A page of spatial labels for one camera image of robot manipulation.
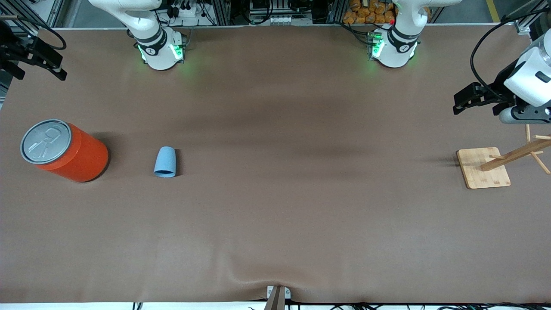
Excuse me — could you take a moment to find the white terminal strip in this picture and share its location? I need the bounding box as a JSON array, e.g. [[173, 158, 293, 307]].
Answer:
[[250, 16, 294, 25]]

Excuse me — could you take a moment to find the wooden cup rack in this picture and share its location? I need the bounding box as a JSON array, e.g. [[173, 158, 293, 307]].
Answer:
[[456, 124, 551, 190]]

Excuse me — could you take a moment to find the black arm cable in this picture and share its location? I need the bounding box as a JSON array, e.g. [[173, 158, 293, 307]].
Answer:
[[25, 24, 68, 50], [470, 6, 551, 103]]

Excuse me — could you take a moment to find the orange can with grey lid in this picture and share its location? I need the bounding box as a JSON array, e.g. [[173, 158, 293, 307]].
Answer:
[[20, 119, 109, 183]]

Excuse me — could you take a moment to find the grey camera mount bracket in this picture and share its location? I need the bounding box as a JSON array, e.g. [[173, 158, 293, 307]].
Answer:
[[266, 285, 291, 310]]

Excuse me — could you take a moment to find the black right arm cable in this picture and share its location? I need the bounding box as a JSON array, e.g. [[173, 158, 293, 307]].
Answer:
[[25, 24, 68, 50]]

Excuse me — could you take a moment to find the light blue cup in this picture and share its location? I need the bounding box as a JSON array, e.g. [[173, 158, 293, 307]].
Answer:
[[154, 146, 177, 178]]

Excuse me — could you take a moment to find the white power strip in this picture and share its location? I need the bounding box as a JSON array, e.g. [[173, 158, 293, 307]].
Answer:
[[168, 0, 206, 19]]

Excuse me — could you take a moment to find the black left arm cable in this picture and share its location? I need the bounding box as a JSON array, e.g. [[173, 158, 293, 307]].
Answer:
[[470, 6, 551, 103]]

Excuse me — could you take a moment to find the aluminium frame profile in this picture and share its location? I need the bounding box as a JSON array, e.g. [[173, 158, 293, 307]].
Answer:
[[0, 0, 65, 31], [501, 0, 551, 35]]

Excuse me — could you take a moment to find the bag of orange objects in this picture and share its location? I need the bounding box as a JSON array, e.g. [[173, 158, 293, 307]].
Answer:
[[343, 0, 396, 25]]

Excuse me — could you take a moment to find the brown table cover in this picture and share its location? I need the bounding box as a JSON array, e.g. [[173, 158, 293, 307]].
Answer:
[[0, 24, 551, 304]]

